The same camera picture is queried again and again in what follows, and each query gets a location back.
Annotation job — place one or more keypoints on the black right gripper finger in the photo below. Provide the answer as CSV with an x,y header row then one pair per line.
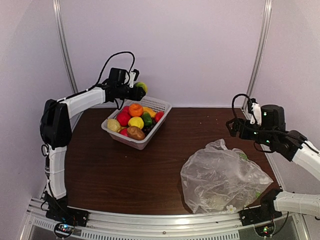
x,y
234,121
233,129

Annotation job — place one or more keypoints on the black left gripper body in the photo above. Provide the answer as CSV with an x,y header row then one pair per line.
x,y
122,94

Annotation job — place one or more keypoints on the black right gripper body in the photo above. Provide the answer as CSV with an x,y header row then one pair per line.
x,y
264,136

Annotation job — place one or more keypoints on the orange fruit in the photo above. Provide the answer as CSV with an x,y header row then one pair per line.
x,y
135,110

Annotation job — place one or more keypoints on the pink fruit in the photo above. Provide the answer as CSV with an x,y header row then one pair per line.
x,y
123,118

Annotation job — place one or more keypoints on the brown potato-like fruit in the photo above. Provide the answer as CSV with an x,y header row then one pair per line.
x,y
135,133

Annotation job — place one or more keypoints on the clear printed plastic bag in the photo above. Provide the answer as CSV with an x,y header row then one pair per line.
x,y
219,180

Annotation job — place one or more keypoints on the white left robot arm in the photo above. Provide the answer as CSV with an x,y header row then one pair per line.
x,y
55,124

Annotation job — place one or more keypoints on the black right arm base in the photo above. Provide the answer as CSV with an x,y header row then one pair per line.
x,y
262,217

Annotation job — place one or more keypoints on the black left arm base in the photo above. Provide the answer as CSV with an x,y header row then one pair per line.
x,y
67,218

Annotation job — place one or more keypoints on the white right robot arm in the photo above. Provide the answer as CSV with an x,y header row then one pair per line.
x,y
290,176

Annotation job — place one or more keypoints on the orange-yellow fruit in basket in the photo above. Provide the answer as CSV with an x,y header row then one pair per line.
x,y
149,110

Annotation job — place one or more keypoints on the red fruit in basket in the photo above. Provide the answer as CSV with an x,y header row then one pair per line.
x,y
158,116

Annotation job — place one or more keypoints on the green fruit in basket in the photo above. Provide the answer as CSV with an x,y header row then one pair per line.
x,y
147,119

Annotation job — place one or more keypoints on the yellow fruit in basket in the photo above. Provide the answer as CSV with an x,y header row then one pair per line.
x,y
136,122

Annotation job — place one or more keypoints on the dark grapes in basket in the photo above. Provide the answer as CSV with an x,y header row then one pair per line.
x,y
147,129

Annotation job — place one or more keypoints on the red pomegranate in basket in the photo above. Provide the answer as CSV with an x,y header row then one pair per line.
x,y
124,132

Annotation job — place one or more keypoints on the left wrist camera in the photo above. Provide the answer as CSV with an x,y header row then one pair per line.
x,y
133,75

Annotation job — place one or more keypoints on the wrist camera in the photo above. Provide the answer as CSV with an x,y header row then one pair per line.
x,y
133,75
255,110

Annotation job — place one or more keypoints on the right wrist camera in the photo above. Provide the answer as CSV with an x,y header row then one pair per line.
x,y
255,110

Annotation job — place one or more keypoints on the right aluminium corner post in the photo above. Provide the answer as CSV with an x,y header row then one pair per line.
x,y
264,31

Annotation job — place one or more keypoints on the aluminium corner post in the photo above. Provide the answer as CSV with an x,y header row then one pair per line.
x,y
63,45
264,31

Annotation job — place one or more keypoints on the left aluminium corner post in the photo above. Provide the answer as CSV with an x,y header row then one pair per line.
x,y
63,45

